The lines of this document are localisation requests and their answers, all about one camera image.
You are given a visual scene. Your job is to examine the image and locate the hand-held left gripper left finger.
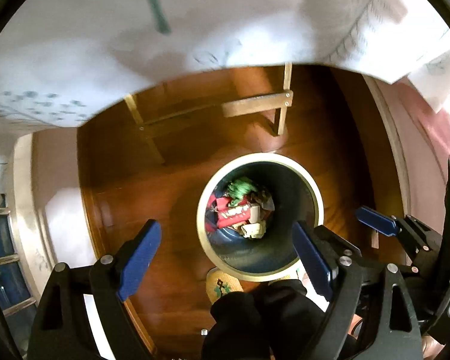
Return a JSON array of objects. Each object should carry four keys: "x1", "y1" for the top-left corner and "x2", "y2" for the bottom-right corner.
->
[{"x1": 26, "y1": 219, "x2": 162, "y2": 360}]

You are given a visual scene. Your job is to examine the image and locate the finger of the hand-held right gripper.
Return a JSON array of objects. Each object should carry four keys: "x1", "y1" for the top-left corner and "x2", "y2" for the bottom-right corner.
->
[
  {"x1": 314, "y1": 225, "x2": 362, "y2": 267},
  {"x1": 354, "y1": 205, "x2": 443, "y2": 267}
]

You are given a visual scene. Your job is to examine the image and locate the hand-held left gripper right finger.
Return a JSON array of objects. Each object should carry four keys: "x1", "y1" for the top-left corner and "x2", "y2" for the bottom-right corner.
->
[{"x1": 292, "y1": 221, "x2": 424, "y2": 360}]

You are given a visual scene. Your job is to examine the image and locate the blue bin with cream rim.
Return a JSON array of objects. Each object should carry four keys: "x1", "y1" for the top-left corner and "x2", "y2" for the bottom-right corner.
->
[{"x1": 196, "y1": 152, "x2": 325, "y2": 283}]

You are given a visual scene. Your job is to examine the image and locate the red packet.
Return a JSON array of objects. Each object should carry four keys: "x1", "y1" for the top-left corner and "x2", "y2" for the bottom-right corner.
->
[{"x1": 206, "y1": 195, "x2": 261, "y2": 231}]

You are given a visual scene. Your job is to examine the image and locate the green wrapper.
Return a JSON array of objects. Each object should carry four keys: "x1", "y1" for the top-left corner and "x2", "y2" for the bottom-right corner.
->
[{"x1": 228, "y1": 178, "x2": 261, "y2": 199}]

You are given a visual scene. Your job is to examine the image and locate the person's right hand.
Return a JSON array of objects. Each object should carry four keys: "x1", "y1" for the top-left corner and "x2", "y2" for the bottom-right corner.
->
[{"x1": 421, "y1": 335, "x2": 450, "y2": 360}]

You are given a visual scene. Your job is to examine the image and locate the person's black pants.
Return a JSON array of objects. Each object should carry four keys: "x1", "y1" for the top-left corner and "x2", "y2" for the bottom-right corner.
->
[{"x1": 202, "y1": 279, "x2": 357, "y2": 360}]

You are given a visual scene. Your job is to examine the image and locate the yellow slipper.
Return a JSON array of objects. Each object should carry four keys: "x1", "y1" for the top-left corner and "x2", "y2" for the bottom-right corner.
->
[{"x1": 206, "y1": 268, "x2": 244, "y2": 304}]

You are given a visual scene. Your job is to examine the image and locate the pink blanket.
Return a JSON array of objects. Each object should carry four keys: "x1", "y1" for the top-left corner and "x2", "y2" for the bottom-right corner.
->
[{"x1": 375, "y1": 79, "x2": 450, "y2": 233}]

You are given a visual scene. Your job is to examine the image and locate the metal window grille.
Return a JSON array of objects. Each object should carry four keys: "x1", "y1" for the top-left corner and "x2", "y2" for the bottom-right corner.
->
[{"x1": 0, "y1": 195, "x2": 38, "y2": 346}]

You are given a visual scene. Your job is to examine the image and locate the table with tree-print cloth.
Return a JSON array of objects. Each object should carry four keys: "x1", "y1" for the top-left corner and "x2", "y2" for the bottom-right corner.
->
[{"x1": 0, "y1": 0, "x2": 450, "y2": 229}]

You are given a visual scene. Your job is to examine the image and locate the wooden table frame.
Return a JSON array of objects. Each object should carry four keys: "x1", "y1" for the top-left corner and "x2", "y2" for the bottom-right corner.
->
[{"x1": 124, "y1": 62, "x2": 379, "y2": 249}]

